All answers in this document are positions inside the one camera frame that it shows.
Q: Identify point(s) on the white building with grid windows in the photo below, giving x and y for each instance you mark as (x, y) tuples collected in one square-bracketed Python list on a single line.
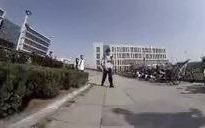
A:
[(133, 53)]

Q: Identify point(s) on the grey concrete slab pavement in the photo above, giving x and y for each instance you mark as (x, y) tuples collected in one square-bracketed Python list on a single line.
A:
[(140, 100)]

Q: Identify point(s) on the person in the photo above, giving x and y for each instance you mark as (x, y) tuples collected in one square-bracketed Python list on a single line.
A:
[(76, 63), (81, 63), (107, 68)]

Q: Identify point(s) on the pale concrete kerb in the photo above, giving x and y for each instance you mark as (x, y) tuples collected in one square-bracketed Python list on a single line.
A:
[(56, 106)]

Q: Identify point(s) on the bare dirt strip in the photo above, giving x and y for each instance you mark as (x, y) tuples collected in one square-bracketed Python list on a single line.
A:
[(33, 107)]

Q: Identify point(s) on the row of parked bicycles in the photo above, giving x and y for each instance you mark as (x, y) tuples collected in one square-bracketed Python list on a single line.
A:
[(156, 75)]

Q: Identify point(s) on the row of dark bushes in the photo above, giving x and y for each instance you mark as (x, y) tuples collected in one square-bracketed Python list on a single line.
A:
[(10, 55)]

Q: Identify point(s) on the striped white office building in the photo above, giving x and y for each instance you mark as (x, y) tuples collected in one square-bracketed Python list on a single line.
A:
[(33, 41)]

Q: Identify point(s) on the pole with round sign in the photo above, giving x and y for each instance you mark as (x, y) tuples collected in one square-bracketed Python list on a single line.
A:
[(26, 18)]

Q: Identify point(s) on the trimmed green hedge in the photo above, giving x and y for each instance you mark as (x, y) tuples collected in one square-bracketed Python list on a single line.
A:
[(23, 83)]

